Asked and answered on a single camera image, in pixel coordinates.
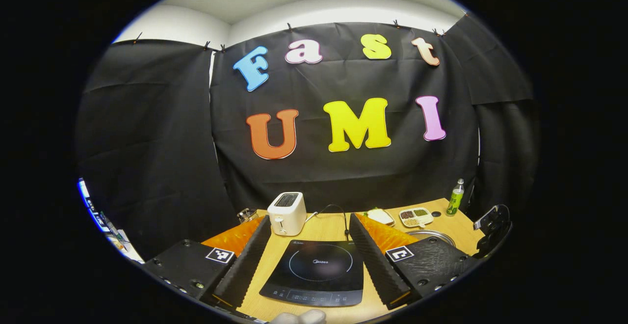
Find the white rectangular plate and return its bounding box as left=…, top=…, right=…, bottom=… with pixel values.
left=366, top=208, right=395, bottom=227

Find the white divided dish with grains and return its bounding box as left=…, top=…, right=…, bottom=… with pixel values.
left=398, top=207, right=434, bottom=229

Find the stainless steel pot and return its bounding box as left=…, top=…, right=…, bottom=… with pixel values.
left=405, top=229, right=457, bottom=247

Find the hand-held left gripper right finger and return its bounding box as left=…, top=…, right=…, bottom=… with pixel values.
left=348, top=212, right=484, bottom=311

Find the black power cable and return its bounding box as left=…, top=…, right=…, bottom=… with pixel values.
left=314, top=204, right=350, bottom=241

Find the green drink bottle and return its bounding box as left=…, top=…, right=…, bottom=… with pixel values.
left=446, top=178, right=465, bottom=216

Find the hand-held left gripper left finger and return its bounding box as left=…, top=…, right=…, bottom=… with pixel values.
left=142, top=215, right=273, bottom=310

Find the black induction cooktop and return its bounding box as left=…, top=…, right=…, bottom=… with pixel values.
left=259, top=239, right=365, bottom=308

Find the white toaster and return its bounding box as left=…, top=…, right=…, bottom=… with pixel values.
left=267, top=191, right=308, bottom=237

